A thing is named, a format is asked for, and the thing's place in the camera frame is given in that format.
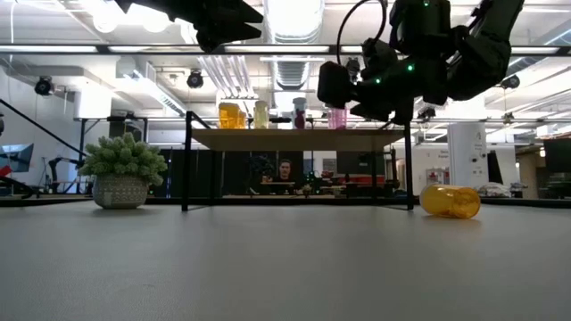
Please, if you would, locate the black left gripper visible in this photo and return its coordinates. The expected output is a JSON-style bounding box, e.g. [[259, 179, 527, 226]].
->
[[114, 0, 264, 53]]

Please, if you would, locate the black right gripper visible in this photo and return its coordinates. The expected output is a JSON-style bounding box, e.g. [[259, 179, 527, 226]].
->
[[317, 57, 450, 126]]

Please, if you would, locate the wide pink pill bottle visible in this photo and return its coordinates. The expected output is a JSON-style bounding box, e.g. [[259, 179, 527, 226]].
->
[[327, 106, 349, 131]]

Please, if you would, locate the black ceiling spotlight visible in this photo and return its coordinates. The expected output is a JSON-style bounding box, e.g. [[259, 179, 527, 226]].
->
[[34, 75, 55, 97], [186, 69, 205, 90]]

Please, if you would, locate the rack with red bins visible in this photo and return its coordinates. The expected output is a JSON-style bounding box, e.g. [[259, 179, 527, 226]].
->
[[426, 168, 451, 193]]

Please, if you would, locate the white cabinet panel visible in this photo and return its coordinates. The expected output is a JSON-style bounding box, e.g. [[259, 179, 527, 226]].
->
[[447, 122, 490, 188]]

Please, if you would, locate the person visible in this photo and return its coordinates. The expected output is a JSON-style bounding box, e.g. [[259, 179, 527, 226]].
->
[[267, 158, 298, 196]]

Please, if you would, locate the potted green succulent plant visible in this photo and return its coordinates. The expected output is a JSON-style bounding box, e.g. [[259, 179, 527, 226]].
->
[[79, 131, 170, 210]]

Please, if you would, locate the angled monitor screen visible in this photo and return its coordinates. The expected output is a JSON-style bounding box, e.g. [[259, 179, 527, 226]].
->
[[0, 142, 35, 175]]

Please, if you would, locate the grey table mat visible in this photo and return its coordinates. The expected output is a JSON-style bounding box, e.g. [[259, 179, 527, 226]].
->
[[0, 202, 571, 321]]

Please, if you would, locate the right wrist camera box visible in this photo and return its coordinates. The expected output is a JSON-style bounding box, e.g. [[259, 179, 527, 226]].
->
[[361, 37, 399, 68]]

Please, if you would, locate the white ceiling duct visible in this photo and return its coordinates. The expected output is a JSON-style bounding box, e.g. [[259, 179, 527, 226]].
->
[[262, 0, 327, 45]]

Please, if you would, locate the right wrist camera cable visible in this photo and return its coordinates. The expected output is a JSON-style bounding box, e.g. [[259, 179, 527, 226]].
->
[[335, 0, 389, 67]]

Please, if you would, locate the wooden shelf black metal frame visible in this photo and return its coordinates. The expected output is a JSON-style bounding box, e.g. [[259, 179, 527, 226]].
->
[[180, 111, 415, 213]]

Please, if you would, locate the dark wall screen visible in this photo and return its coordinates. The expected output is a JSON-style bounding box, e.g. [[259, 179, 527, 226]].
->
[[542, 137, 571, 175]]

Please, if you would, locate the thin black taut cable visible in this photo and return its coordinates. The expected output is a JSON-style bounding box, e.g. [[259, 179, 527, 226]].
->
[[0, 98, 89, 158]]

